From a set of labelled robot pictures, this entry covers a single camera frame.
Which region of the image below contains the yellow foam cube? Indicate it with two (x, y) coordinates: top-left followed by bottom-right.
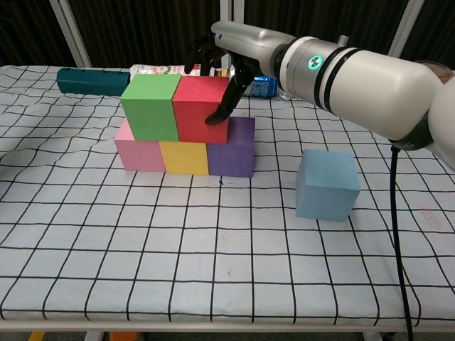
(159, 140), (210, 177)

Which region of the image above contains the white floral drink bottle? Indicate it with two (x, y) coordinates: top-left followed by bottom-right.
(129, 63), (215, 77)

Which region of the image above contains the silver blue drink can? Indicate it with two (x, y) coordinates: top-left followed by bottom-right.
(241, 75), (279, 99)

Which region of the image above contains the purple foam cube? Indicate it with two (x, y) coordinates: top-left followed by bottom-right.
(205, 116), (256, 178)

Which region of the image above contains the pink foam cube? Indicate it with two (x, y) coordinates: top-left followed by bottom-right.
(114, 119), (166, 173)

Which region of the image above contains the light blue foam cube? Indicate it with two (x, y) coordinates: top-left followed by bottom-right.
(295, 148), (363, 223)

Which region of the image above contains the green foam cube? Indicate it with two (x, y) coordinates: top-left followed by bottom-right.
(120, 73), (183, 142)

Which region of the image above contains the white black grid tablecloth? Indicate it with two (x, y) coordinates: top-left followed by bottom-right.
(0, 65), (455, 326)

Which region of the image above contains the teal cylindrical case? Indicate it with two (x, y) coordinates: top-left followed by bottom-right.
(56, 67), (132, 97)

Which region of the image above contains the red foam cube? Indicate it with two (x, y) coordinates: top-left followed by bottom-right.
(171, 75), (231, 144)

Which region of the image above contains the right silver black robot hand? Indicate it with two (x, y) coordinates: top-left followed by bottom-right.
(183, 21), (289, 126)

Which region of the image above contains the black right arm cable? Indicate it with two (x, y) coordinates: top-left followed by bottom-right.
(390, 141), (415, 341)

